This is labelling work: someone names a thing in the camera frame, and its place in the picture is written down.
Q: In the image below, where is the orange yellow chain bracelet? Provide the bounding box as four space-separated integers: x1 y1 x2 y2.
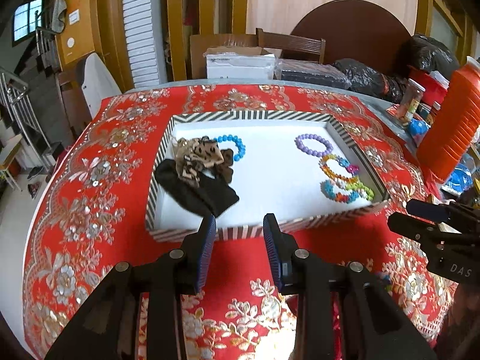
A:
318 153 362 186

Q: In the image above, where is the multicolour flower bracelet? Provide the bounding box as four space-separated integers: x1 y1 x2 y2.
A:
319 177 375 204

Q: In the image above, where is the purple bead bracelet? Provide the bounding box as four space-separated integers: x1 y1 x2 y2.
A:
294 132 334 159

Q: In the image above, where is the black hair scrunchie cloth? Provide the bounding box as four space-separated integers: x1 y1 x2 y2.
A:
154 159 239 218

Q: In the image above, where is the leopard print scrunchie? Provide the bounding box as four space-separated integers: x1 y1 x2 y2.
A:
172 136 234 188

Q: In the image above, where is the blue bead bracelet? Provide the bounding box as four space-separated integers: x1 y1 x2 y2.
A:
214 133 248 162

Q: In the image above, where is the orange plastic jug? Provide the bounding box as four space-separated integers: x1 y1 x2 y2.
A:
416 56 480 182

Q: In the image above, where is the clear snack jar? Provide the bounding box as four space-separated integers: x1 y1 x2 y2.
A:
394 78 425 125

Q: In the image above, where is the striped white tray box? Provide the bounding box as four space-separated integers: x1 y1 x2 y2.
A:
154 111 391 241

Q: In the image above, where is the black plastic bag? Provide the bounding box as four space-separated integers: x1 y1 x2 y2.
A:
333 34 460 105

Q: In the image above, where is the small white desk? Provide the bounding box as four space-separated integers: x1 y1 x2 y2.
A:
0 134 23 191

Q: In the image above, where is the round dark wooden tabletop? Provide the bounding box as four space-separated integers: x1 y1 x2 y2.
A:
291 0 411 77

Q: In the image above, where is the metal stair railing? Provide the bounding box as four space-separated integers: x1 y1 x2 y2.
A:
1 67 53 172

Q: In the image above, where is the wooden slat chair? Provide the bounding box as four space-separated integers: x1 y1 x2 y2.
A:
256 28 326 64

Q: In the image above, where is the white cardboard box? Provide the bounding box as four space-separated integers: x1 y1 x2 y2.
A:
203 46 277 80

